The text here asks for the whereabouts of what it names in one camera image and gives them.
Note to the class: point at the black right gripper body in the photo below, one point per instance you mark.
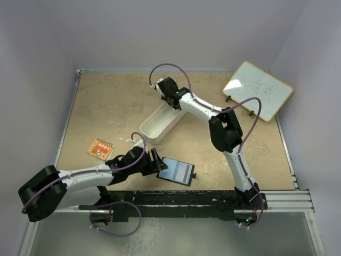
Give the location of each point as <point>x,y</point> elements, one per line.
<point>165,97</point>

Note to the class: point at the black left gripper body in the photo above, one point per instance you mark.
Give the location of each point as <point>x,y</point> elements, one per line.
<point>146,167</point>

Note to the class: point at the black leather card holder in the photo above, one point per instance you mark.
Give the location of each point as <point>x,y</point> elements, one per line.
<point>177,172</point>

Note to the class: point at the white plastic card tray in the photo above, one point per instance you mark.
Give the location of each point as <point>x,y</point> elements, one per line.
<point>160,122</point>

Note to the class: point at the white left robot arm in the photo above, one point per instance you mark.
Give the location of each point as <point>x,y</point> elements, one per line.
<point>51,189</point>

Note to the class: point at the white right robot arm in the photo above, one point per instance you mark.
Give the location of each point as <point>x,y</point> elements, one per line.
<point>224,129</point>

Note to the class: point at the orange spiral notepad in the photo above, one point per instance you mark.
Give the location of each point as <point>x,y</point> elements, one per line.
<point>101,149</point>

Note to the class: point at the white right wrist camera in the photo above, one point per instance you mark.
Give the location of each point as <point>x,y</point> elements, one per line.
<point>156,86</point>

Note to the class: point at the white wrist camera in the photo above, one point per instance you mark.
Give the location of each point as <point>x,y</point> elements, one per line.
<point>156,86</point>
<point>138,142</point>

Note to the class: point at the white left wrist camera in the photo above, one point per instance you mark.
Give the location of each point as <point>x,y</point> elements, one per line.
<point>138,142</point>

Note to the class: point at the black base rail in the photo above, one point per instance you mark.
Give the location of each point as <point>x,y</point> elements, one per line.
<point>225,205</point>

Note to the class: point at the small whiteboard yellow frame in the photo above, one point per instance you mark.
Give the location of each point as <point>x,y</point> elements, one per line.
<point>250,81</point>

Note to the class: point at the aluminium frame rail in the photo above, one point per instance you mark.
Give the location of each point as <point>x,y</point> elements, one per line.
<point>289,200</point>

